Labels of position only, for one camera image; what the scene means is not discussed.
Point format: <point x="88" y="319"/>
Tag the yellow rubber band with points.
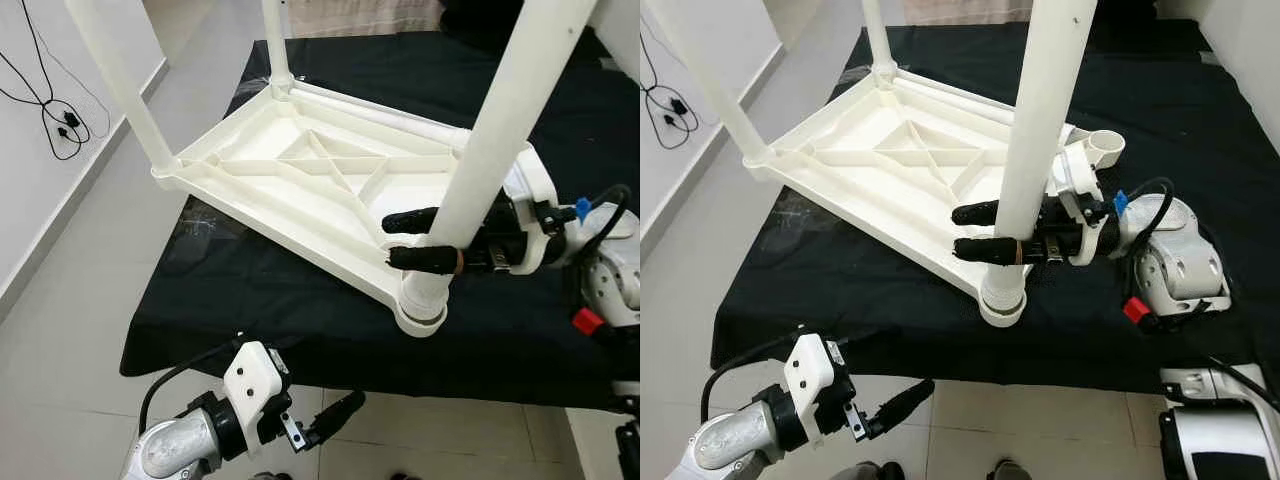
<point x="459" y="260"/>
<point x="1018" y="250"/>

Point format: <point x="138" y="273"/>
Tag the black table cloth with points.
<point x="850" y="300"/>
<point x="250" y="300"/>

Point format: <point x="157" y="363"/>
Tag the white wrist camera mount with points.
<point x="812" y="375"/>
<point x="250" y="385"/>
<point x="530" y="180"/>
<point x="1078" y="170"/>

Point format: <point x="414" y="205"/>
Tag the beige stone ledge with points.
<point x="350" y="18"/>
<point x="960" y="10"/>

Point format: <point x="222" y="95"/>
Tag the black wok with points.
<point x="480" y="20"/>
<point x="1125" y="8"/>

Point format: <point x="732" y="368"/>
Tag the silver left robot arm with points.
<point x="740" y="440"/>
<point x="180" y="445"/>

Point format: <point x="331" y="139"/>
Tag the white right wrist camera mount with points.
<point x="1078" y="170"/>
<point x="530" y="180"/>

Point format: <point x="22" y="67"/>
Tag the silver robot left leg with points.
<point x="870" y="471"/>
<point x="270" y="476"/>

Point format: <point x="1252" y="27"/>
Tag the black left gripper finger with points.
<point x="855" y="341"/>
<point x="905" y="405"/>
<point x="283" y="356"/>
<point x="340" y="415"/>

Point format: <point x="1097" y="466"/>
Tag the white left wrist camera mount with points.
<point x="812" y="375"/>
<point x="250" y="385"/>

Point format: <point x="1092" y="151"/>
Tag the white plastic table top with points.
<point x="870" y="160"/>
<point x="280" y="170"/>

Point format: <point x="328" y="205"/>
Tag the black power adapter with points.
<point x="678" y="105"/>
<point x="70" y="120"/>

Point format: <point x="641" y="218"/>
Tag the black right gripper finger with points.
<point x="410" y="220"/>
<point x="425" y="260"/>
<point x="975" y="211"/>
<point x="985" y="250"/>

